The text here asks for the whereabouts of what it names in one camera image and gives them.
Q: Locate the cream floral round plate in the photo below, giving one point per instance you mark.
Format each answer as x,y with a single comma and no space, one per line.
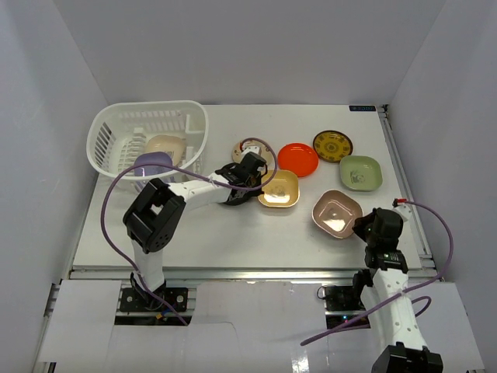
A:
266,154

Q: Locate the blue table label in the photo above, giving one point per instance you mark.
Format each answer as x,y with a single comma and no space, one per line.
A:
362,108

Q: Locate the cream square panda dish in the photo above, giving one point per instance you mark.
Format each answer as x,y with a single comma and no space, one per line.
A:
173,146

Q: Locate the purple square panda dish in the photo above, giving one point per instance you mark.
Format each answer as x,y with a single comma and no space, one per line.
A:
151,164

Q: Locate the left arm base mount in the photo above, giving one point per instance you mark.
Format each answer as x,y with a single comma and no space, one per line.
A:
148,311

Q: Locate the pink square panda dish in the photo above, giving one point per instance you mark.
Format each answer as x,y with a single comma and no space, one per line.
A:
335,213

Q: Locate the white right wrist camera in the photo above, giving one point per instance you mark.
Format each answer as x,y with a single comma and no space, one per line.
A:
403,208

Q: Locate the white plastic dish basket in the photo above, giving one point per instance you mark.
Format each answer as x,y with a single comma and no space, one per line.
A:
120,132

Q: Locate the yellow patterned round plate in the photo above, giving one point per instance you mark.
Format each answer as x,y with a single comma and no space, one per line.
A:
332,146

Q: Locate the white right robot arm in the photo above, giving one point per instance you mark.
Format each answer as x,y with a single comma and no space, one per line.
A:
381,287

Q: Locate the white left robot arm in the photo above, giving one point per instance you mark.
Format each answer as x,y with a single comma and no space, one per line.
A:
154,215

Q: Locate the yellow square panda dish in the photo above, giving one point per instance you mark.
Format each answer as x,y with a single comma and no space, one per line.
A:
282,191

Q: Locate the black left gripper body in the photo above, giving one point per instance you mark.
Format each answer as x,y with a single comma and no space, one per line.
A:
241,193

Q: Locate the green square panda dish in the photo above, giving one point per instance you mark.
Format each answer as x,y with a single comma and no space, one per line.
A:
360,173

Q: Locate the orange round plate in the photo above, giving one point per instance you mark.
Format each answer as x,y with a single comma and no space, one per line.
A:
299,158

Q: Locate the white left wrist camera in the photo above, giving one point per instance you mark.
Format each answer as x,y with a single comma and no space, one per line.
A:
250,146

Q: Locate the black round plate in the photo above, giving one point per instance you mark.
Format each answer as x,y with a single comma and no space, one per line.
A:
237,198

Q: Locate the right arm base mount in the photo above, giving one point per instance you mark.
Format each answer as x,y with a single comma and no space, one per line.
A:
341,304

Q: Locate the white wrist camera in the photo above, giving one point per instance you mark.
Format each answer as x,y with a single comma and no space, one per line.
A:
250,146
403,208

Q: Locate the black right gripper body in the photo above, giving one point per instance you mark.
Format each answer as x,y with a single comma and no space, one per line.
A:
371,241

